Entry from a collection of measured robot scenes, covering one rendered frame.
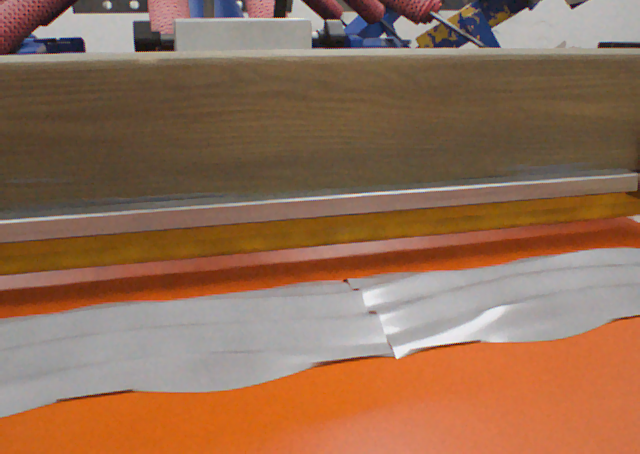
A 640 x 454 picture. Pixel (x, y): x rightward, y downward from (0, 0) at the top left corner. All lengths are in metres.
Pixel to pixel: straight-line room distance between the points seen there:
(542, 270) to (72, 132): 0.22
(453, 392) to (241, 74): 0.16
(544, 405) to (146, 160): 0.19
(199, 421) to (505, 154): 0.21
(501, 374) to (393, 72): 0.15
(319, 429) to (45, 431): 0.08
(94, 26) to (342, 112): 4.18
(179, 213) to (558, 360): 0.16
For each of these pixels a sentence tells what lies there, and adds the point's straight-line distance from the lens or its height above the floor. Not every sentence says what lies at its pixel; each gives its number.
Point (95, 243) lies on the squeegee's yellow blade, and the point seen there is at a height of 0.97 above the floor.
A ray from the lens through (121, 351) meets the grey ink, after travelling 0.23.
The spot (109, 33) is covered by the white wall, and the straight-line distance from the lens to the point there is 4.42.
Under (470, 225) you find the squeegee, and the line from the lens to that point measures 0.34.
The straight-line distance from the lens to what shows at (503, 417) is 0.20.
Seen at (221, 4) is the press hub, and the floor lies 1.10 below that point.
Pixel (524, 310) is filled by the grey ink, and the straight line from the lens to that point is 0.26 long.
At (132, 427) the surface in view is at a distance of 0.20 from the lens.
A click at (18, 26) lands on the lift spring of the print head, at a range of 0.90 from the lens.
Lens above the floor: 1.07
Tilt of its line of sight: 18 degrees down
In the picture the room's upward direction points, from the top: straight up
